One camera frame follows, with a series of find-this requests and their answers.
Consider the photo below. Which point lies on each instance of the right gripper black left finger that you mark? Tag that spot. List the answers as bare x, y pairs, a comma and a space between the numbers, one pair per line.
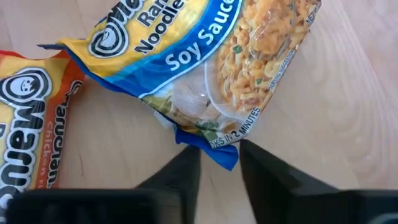
183, 174

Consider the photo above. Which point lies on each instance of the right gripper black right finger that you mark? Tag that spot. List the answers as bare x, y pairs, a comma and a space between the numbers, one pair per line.
267, 186

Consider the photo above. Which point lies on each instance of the blue yellow soy sauce ramen packet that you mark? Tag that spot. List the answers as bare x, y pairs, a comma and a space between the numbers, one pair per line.
186, 46

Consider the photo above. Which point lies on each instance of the orange chicken ramen packet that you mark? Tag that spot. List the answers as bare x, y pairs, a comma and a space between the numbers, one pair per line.
28, 124

